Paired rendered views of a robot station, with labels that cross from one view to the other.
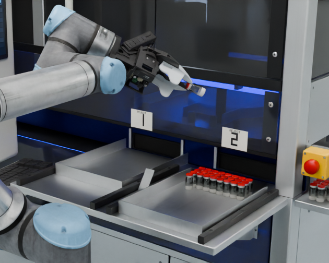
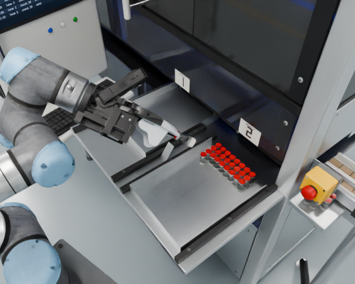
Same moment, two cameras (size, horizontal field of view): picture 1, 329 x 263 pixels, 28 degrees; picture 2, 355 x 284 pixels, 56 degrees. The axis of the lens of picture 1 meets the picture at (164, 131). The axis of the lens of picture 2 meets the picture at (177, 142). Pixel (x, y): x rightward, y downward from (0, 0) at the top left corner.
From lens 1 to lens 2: 1.09 m
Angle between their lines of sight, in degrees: 34
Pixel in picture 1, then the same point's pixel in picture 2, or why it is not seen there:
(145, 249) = not seen: hidden behind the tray
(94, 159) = (145, 102)
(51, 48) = (6, 106)
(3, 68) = (84, 8)
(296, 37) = (328, 74)
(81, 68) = (1, 175)
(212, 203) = (212, 192)
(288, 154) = (291, 168)
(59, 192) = (99, 148)
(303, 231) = not seen: hidden behind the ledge
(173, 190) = (189, 163)
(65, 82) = not seen: outside the picture
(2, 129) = (90, 55)
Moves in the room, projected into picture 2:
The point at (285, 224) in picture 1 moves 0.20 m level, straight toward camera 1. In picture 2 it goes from (278, 209) to (258, 260)
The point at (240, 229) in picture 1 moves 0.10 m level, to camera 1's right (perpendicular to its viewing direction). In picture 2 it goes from (220, 244) to (256, 254)
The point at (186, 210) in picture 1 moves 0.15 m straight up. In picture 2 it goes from (186, 200) to (187, 169)
